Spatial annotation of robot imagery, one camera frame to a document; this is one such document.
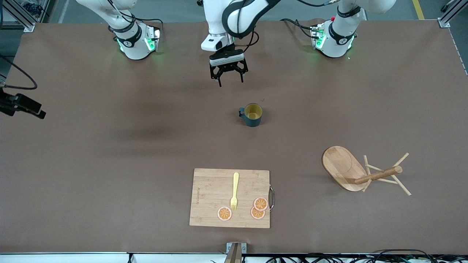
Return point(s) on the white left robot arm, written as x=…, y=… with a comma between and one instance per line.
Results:
x=219, y=14

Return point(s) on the aluminium camera post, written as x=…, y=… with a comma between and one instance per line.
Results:
x=236, y=252

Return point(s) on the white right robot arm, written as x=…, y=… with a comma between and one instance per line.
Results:
x=133, y=47

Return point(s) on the bamboo cutting board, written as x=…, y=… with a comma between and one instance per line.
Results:
x=212, y=197

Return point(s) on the aluminium frame post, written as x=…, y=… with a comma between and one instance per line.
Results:
x=451, y=14
x=22, y=16

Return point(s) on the orange slice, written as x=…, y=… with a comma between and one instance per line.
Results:
x=224, y=213
x=256, y=214
x=261, y=202

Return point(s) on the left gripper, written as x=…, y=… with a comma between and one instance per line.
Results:
x=228, y=68

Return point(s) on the teal mug yellow inside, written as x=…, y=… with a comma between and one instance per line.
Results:
x=254, y=122

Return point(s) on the yellow fork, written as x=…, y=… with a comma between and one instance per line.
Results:
x=235, y=188

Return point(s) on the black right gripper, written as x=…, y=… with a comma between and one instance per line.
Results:
x=14, y=103

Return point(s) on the wooden mug tree rack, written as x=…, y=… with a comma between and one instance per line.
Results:
x=342, y=166

